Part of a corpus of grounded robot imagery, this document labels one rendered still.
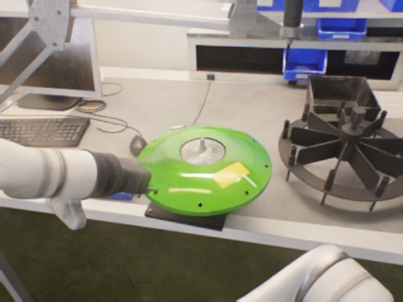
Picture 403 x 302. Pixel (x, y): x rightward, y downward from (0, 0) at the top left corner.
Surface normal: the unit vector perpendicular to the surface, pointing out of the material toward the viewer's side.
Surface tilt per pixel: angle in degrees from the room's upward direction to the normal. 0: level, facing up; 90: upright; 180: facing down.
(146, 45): 90
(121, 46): 90
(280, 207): 0
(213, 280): 0
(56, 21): 90
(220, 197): 24
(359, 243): 0
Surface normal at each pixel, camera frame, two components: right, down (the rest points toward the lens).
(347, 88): -0.18, 0.54
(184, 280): -0.03, -0.80
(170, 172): -0.20, -0.67
